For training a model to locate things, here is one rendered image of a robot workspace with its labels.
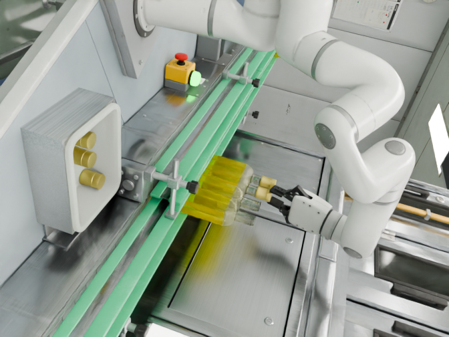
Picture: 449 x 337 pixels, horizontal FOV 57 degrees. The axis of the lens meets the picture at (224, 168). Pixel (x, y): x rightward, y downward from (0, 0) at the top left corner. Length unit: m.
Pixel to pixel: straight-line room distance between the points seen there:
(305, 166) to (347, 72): 0.87
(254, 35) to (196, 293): 0.62
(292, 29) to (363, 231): 0.44
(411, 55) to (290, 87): 1.91
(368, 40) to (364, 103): 6.19
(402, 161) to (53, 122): 0.62
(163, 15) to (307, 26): 0.32
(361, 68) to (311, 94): 6.53
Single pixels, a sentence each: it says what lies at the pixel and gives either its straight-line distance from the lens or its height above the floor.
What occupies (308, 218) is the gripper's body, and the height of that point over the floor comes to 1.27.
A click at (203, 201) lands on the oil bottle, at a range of 1.06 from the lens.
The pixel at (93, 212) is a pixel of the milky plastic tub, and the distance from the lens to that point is 0.89.
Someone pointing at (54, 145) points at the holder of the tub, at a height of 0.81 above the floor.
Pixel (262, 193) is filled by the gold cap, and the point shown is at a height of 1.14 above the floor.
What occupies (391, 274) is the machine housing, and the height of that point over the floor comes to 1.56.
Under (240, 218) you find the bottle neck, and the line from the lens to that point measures 1.07.
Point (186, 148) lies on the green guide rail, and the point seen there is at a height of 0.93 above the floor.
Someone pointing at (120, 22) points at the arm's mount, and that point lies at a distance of 0.90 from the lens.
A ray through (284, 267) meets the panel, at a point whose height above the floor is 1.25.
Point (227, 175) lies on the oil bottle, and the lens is 1.16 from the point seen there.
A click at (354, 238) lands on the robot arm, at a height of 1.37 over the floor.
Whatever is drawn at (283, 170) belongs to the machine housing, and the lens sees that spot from 1.56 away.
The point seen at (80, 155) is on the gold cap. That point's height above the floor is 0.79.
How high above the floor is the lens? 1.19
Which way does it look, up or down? 9 degrees down
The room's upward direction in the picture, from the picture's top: 107 degrees clockwise
